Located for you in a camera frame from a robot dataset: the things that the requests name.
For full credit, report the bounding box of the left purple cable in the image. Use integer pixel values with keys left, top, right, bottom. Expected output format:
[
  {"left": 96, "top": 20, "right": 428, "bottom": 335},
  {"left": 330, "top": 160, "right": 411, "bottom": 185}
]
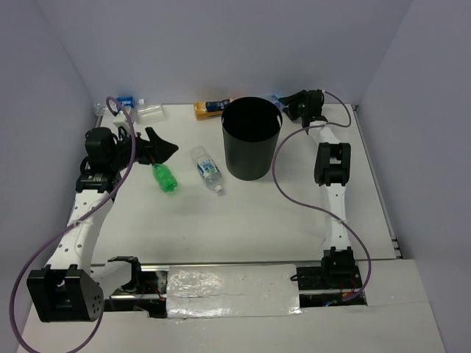
[{"left": 9, "top": 96, "right": 138, "bottom": 351}]

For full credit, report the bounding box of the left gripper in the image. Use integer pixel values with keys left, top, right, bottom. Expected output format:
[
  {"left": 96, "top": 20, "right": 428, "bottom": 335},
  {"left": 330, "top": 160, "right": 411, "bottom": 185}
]
[{"left": 110, "top": 127, "right": 177, "bottom": 171}]

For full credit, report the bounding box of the orange juice bottle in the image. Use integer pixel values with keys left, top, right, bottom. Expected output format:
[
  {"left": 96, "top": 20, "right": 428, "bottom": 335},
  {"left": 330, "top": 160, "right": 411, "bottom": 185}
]
[{"left": 193, "top": 99, "right": 232, "bottom": 121}]

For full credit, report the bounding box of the clear bottle purple-blue label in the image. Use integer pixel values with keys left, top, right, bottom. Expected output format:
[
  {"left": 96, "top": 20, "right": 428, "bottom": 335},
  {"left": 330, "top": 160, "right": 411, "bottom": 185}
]
[{"left": 272, "top": 95, "right": 284, "bottom": 110}]

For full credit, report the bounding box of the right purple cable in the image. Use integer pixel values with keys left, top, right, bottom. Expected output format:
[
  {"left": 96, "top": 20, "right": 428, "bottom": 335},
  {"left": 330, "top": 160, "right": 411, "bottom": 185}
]
[{"left": 272, "top": 90, "right": 372, "bottom": 302}]

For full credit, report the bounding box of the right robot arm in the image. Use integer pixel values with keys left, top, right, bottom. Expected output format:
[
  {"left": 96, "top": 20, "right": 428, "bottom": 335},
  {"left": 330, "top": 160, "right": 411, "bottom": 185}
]
[{"left": 277, "top": 90, "right": 361, "bottom": 290}]

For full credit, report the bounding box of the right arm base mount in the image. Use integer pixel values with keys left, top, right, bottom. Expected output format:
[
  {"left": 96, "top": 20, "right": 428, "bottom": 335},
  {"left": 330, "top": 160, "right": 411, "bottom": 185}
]
[{"left": 290, "top": 265, "right": 367, "bottom": 308}]

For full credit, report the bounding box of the green plastic bottle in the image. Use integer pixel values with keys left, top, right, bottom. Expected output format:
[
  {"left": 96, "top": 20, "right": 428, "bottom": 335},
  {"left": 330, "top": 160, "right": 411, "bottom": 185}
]
[{"left": 152, "top": 164, "right": 178, "bottom": 193}]

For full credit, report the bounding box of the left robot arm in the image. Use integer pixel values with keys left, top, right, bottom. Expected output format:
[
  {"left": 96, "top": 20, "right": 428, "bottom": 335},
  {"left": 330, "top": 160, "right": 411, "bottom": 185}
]
[{"left": 26, "top": 127, "right": 179, "bottom": 322}]

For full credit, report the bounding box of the purple cable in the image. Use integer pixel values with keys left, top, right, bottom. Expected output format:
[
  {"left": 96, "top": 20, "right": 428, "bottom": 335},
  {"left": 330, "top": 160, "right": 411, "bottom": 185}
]
[
  {"left": 272, "top": 90, "right": 372, "bottom": 302},
  {"left": 9, "top": 96, "right": 138, "bottom": 351}
]

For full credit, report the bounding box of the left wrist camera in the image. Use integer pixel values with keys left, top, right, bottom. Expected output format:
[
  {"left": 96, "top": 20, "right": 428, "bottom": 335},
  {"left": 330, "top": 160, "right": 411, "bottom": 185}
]
[{"left": 113, "top": 113, "right": 129, "bottom": 129}]

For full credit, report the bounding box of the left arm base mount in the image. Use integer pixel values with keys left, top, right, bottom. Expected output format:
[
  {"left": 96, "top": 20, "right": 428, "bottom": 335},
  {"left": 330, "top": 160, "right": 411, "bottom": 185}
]
[{"left": 105, "top": 269, "right": 169, "bottom": 318}]

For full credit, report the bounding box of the clear bottle blue label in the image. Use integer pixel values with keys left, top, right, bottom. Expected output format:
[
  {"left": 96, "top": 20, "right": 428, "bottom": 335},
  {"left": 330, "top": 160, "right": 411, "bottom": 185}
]
[{"left": 92, "top": 96, "right": 146, "bottom": 117}]

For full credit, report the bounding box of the silver tape sheet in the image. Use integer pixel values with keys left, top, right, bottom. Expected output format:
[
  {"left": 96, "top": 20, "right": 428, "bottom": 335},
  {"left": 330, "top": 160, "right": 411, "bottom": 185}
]
[{"left": 166, "top": 264, "right": 301, "bottom": 318}]

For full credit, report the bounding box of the clear bottle green-blue label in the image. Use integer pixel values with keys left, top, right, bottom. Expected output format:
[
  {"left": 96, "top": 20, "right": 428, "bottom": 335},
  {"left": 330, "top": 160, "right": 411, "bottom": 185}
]
[{"left": 190, "top": 146, "right": 224, "bottom": 193}]

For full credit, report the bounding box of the black plastic bin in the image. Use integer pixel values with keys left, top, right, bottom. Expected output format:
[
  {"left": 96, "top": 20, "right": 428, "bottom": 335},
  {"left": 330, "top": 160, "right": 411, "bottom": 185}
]
[{"left": 222, "top": 97, "right": 283, "bottom": 181}]

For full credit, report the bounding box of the clear plastic cup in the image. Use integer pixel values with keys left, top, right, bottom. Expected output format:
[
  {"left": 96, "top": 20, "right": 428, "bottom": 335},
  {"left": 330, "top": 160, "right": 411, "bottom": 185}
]
[{"left": 137, "top": 104, "right": 166, "bottom": 125}]

